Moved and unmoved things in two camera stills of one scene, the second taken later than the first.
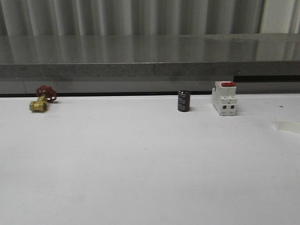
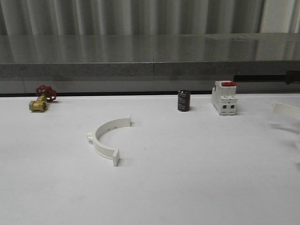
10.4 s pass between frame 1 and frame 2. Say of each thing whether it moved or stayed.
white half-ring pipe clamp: moved
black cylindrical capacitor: stayed
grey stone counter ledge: stayed
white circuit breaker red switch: stayed
